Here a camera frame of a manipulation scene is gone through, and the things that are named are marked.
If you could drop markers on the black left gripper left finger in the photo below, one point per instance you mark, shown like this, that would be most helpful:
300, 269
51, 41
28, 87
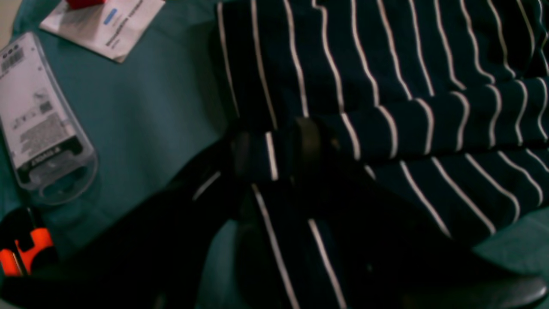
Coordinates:
154, 256

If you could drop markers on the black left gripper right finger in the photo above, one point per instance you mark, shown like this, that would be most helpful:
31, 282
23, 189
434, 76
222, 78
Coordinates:
393, 256

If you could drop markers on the navy white striped t-shirt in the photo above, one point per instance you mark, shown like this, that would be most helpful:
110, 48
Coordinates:
442, 102

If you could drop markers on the orange black utility knife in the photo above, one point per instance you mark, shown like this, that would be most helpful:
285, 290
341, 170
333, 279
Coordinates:
26, 244

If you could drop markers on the clear plastic bit case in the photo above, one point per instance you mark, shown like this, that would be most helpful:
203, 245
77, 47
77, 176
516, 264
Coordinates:
50, 153

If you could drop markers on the teal table cloth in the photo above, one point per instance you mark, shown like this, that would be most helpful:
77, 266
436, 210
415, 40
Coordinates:
152, 116

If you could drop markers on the white paper card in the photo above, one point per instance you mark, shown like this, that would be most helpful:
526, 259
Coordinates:
110, 28

